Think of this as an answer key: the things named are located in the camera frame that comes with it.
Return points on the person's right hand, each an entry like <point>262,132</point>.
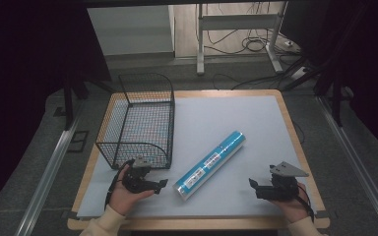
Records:
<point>291,208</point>

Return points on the white power strip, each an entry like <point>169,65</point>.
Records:
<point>301,72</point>

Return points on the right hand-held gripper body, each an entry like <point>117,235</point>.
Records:
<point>282,183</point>

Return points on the black metal stand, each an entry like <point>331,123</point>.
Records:
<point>336,95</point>
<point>69,98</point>

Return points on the aluminium floor rail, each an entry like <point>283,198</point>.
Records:
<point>50,167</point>
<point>357,164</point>

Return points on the white cabinet panel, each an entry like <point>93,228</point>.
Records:
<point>131,31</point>

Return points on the blue plastic wrap roll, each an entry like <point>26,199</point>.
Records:
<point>209,165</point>

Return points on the light grey table mat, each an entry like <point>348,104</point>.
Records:
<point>206,137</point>

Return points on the white metal desk frame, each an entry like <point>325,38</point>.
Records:
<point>242,22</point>

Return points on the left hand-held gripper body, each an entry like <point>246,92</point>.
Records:
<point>136,177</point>

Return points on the person's left hand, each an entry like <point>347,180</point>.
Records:
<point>125,198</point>

